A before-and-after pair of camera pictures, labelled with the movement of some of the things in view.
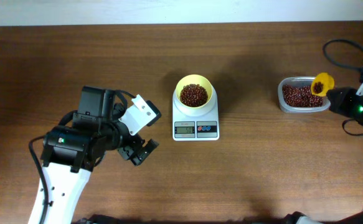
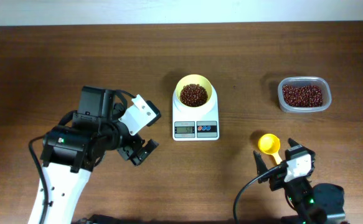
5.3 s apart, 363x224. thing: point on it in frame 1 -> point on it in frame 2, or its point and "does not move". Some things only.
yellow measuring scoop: (321, 83) -> (269, 144)
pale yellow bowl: (195, 79) does not move
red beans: (301, 96) does not move
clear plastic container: (295, 96) does not move
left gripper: (134, 142) does not move
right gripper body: (346, 103) -> (307, 174)
